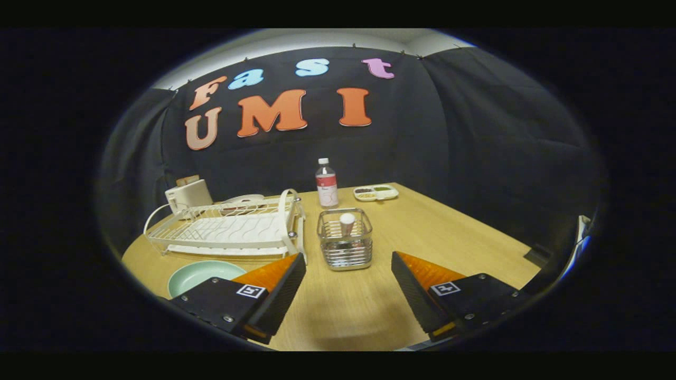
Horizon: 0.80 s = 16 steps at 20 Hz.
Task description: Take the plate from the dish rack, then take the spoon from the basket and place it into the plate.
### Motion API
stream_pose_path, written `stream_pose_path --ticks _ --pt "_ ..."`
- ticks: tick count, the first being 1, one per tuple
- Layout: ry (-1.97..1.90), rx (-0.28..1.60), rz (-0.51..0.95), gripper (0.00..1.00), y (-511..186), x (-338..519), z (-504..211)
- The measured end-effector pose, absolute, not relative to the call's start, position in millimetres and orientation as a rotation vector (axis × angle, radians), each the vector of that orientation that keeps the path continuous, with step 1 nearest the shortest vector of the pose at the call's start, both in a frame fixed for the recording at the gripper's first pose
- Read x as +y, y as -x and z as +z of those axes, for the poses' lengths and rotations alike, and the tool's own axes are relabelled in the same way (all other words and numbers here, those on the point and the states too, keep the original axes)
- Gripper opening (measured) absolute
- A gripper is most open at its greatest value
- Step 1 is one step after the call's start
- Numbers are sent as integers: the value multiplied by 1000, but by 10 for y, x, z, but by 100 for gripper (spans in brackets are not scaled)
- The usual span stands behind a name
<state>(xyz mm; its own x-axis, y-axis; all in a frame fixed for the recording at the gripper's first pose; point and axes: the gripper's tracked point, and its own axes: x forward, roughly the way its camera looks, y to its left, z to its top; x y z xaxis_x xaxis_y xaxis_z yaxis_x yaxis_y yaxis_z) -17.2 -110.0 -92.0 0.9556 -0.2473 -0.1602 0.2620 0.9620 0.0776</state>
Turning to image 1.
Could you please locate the white and blue object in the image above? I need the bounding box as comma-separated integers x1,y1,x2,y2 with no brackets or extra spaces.
559,215,593,280

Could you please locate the black backdrop cloth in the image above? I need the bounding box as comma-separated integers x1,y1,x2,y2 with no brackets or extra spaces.
98,46,605,259

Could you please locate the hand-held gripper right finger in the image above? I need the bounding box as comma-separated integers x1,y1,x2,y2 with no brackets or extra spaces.
391,251,533,343

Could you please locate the clear bottle with red label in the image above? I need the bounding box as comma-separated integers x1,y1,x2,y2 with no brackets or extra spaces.
315,158,339,208

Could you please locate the pale green plate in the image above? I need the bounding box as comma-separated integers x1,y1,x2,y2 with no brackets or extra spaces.
167,260,248,299

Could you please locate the white plate with meat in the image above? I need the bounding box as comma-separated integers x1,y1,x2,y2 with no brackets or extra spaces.
221,194,266,212

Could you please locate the white toaster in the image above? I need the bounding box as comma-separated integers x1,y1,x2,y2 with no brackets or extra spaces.
165,179,214,220

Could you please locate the white divided condiment dish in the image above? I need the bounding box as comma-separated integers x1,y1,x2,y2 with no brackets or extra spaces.
353,184,399,202

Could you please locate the metal wire basket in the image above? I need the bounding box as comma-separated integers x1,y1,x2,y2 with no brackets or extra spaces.
317,208,373,271

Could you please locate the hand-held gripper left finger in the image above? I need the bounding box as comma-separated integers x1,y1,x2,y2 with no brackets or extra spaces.
170,252,307,345

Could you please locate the white wire dish rack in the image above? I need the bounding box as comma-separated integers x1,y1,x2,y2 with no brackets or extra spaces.
144,188,307,263

